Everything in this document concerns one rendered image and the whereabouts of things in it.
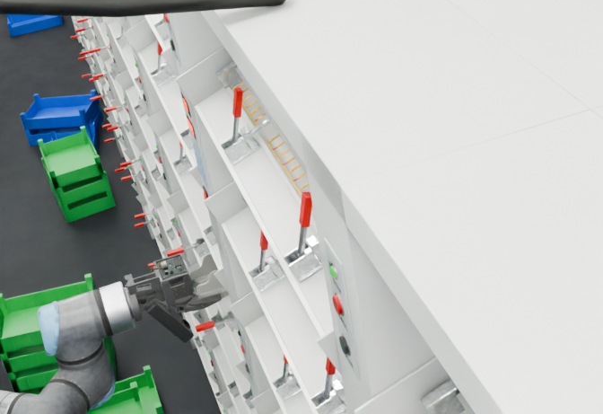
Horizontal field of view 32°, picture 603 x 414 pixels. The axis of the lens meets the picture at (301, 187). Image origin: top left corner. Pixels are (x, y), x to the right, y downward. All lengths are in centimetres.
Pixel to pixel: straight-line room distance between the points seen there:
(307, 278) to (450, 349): 49
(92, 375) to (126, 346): 158
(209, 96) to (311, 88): 60
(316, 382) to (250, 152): 29
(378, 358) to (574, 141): 23
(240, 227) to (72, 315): 51
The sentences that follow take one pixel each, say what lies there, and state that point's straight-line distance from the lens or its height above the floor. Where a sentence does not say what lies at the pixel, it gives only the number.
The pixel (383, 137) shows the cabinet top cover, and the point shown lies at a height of 181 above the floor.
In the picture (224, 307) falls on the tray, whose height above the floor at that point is 96.
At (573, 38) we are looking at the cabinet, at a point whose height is 181.
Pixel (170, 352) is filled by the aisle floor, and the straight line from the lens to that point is 352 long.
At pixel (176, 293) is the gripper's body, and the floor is 105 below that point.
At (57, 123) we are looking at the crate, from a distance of 487.
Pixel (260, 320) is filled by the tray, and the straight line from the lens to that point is 168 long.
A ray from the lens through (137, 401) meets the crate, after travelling 324.
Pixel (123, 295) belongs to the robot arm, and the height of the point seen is 108.
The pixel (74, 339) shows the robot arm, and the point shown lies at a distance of 196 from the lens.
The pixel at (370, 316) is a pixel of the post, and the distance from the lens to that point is 83.
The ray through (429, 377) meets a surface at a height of 161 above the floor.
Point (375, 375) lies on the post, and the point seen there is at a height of 162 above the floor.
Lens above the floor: 221
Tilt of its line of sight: 32 degrees down
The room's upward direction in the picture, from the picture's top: 10 degrees counter-clockwise
